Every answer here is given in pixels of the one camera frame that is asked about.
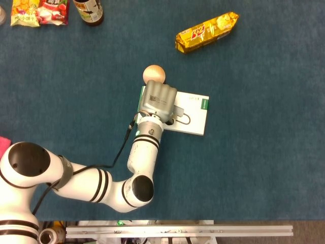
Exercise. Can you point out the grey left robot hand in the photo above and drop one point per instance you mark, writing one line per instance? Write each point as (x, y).
(158, 99)

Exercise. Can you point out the white product box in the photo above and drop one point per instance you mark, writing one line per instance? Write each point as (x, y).
(195, 119)

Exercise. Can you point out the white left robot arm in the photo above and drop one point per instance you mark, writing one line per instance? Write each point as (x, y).
(142, 157)

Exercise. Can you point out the peach coloured ball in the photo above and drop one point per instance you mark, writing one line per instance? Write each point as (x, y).
(153, 73)

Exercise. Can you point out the golden biscuit packet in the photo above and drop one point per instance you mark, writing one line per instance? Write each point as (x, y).
(205, 31)

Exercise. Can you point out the blue table cloth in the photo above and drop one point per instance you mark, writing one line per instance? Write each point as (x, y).
(228, 165)

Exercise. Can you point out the brown sauce bottle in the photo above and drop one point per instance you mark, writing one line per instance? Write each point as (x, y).
(90, 12)

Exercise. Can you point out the red white snack pouch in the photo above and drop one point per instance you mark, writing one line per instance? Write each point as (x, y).
(54, 12)

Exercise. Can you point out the yellow green snack bag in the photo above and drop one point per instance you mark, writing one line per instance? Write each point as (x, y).
(24, 14)

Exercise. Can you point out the pink cloth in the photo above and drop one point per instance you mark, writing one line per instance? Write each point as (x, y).
(4, 145)

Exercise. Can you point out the tape roll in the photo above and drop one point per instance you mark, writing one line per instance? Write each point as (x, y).
(48, 236)

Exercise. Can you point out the clear glass cup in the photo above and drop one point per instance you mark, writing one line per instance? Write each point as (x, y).
(2, 15)

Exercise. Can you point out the aluminium profile rail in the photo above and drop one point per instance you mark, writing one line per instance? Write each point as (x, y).
(177, 231)

